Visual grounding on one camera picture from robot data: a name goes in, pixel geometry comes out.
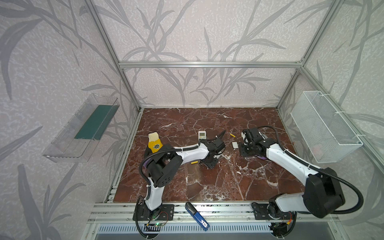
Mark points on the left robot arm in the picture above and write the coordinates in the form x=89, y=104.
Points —
x=162, y=162

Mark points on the clear plastic wall bin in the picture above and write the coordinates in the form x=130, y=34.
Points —
x=79, y=138

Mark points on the white battery cover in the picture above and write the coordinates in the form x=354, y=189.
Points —
x=235, y=145

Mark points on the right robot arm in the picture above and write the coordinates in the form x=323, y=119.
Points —
x=323, y=193

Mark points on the white wire mesh basket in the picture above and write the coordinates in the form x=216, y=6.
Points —
x=327, y=134

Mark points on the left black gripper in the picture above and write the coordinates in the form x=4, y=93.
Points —
x=216, y=145

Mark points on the blue black utility knife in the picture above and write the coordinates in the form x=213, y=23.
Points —
x=197, y=216

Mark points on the white remote green buttons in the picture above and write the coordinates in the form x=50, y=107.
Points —
x=202, y=135

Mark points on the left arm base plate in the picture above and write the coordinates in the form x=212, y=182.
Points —
x=164, y=213

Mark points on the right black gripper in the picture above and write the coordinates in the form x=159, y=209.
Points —
x=250, y=135

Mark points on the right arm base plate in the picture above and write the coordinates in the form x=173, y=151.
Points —
x=266, y=211

